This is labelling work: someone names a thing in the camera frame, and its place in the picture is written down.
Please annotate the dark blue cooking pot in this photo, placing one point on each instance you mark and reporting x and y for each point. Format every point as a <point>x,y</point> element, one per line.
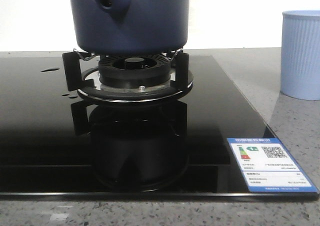
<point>130,27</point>

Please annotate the black glass gas stove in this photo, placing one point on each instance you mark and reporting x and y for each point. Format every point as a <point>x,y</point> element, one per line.
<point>55,146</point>

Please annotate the light blue ribbed cup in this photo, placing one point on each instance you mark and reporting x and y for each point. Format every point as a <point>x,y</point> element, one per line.
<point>300,54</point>

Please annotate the black metal pot support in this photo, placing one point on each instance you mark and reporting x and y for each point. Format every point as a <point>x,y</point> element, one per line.
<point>87,83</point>

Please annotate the black round gas burner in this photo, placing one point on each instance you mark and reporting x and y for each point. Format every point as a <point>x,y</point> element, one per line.
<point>133,72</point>

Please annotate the blue energy rating sticker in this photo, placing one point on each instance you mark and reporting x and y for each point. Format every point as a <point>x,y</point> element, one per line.
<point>267,166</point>

